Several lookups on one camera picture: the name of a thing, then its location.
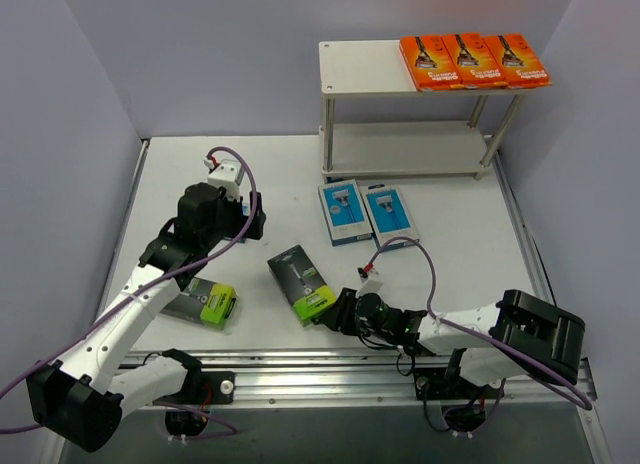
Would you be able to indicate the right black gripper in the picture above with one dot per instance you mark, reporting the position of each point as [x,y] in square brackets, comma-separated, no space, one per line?
[343,311]

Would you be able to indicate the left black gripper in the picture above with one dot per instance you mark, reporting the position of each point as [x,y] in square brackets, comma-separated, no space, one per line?
[251,216]

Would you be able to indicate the blue razor box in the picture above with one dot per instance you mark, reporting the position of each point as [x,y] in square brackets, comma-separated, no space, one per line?
[246,214]
[391,221]
[344,212]

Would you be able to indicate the black green razor box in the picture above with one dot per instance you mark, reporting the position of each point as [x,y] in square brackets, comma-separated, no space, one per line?
[203,302]
[304,288]

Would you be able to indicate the orange razor box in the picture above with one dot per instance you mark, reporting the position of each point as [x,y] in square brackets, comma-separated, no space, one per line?
[429,63]
[517,61]
[474,62]

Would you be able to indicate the orange razor box front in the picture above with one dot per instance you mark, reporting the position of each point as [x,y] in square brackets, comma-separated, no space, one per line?
[474,62]

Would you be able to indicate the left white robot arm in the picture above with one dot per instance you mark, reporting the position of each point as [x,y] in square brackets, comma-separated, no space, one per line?
[80,394]

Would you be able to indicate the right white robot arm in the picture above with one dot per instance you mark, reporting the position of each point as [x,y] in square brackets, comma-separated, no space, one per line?
[519,334]

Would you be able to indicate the white two-tier shelf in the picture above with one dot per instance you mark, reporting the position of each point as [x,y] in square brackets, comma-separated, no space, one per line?
[376,125]

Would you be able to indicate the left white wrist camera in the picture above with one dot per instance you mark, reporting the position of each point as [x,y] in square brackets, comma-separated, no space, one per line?
[227,174]

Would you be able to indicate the aluminium rail frame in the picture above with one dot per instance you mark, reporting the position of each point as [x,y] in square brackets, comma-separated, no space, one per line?
[275,380]

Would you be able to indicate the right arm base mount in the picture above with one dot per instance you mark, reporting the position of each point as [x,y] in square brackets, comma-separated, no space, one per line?
[451,404]

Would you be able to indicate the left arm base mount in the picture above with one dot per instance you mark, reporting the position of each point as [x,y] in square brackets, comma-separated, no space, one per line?
[189,409]

